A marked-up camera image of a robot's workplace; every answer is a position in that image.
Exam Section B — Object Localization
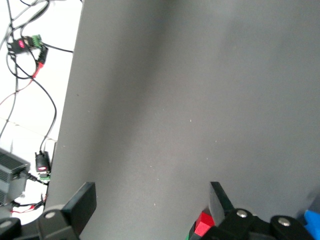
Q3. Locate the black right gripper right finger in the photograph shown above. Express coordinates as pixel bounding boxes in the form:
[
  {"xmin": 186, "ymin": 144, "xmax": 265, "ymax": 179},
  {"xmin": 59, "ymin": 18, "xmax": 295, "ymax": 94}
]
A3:
[{"xmin": 204, "ymin": 181, "xmax": 314, "ymax": 240}]

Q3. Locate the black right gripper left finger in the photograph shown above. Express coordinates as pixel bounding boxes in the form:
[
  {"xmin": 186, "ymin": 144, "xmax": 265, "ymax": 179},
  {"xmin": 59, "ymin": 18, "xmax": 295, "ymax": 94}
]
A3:
[{"xmin": 0, "ymin": 181, "xmax": 97, "ymax": 240}]

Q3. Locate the small red cube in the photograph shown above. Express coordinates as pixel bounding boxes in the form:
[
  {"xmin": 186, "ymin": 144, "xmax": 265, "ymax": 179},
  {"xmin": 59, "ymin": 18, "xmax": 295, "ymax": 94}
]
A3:
[{"xmin": 193, "ymin": 211, "xmax": 216, "ymax": 237}]

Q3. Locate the green terminal block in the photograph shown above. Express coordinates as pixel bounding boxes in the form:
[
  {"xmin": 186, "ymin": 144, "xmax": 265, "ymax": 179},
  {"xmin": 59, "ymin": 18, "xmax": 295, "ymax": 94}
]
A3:
[
  {"xmin": 29, "ymin": 34, "xmax": 43, "ymax": 48},
  {"xmin": 37, "ymin": 172, "xmax": 52, "ymax": 185}
]

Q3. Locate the grey power supply box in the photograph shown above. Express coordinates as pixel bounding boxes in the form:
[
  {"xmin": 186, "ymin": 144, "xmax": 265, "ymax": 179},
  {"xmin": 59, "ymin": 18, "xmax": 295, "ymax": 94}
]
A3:
[{"xmin": 0, "ymin": 147, "xmax": 31, "ymax": 206}]

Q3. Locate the blue plastic storage bin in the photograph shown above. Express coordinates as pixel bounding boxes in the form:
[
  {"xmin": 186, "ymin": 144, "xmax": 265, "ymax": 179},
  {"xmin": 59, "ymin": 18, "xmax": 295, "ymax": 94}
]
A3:
[{"xmin": 297, "ymin": 209, "xmax": 320, "ymax": 237}]

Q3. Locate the dark grey table mat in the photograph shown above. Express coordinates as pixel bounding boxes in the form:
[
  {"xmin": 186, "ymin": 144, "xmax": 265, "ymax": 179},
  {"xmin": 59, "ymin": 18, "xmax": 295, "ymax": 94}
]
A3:
[{"xmin": 44, "ymin": 0, "xmax": 320, "ymax": 240}]

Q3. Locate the red plug connector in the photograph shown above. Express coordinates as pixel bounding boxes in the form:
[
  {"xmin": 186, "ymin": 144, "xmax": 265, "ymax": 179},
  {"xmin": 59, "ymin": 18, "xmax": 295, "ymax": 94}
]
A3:
[{"xmin": 31, "ymin": 61, "xmax": 46, "ymax": 79}]

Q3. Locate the black plug connector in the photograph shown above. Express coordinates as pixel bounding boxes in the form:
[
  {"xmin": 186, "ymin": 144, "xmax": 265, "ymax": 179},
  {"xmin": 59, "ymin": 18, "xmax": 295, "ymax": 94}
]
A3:
[{"xmin": 36, "ymin": 44, "xmax": 50, "ymax": 65}]

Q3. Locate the red and black wire bundle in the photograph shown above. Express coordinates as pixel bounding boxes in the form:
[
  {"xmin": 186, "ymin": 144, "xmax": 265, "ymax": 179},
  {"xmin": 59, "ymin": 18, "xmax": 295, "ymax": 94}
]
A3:
[{"xmin": 9, "ymin": 194, "xmax": 48, "ymax": 214}]

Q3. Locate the long black floor cable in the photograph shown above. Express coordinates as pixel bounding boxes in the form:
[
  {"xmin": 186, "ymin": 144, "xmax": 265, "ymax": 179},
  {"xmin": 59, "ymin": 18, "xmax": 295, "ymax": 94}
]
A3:
[{"xmin": 6, "ymin": 47, "xmax": 58, "ymax": 154}]

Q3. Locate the grey floor cable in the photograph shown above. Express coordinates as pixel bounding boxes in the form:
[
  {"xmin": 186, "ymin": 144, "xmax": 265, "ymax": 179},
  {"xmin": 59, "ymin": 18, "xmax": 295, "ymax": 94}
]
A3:
[{"xmin": 0, "ymin": 0, "xmax": 29, "ymax": 138}]

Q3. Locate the thin red wire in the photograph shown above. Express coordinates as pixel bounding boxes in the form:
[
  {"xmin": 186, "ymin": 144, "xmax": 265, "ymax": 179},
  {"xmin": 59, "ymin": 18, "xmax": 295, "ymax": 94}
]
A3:
[{"xmin": 0, "ymin": 77, "xmax": 35, "ymax": 107}]

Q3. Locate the short black floor cable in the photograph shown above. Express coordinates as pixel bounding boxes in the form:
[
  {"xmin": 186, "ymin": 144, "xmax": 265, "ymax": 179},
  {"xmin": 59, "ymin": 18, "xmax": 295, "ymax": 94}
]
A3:
[{"xmin": 42, "ymin": 42, "xmax": 75, "ymax": 54}]

